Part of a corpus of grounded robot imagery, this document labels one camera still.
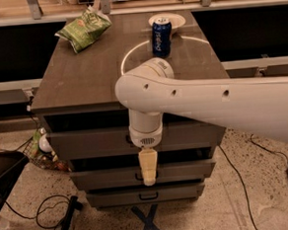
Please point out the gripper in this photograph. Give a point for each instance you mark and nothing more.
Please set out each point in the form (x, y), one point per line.
(147, 138)

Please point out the grey top drawer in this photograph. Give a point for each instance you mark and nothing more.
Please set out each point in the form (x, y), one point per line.
(95, 143)

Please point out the grey drawer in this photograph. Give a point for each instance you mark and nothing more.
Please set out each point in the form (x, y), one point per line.
(95, 143)
(128, 177)
(139, 196)

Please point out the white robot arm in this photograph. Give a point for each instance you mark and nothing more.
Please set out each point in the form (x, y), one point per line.
(258, 105)

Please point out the grey bottom drawer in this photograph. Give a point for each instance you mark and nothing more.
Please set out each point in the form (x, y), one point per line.
(139, 196)

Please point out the grey drawer cabinet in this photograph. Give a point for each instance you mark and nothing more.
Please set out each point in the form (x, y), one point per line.
(77, 93)

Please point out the grey middle drawer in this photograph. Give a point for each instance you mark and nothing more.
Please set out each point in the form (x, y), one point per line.
(128, 177)

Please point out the white light bulb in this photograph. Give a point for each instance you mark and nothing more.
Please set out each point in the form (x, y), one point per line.
(44, 145)

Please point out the blue pepsi can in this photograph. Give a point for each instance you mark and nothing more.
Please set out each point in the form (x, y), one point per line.
(161, 40)

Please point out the white bowl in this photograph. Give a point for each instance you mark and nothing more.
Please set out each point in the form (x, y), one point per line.
(176, 20)

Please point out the green chip bag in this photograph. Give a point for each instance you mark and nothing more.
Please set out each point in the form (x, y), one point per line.
(85, 30)

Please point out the wire basket with items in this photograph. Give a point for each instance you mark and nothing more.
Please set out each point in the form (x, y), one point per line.
(48, 160)

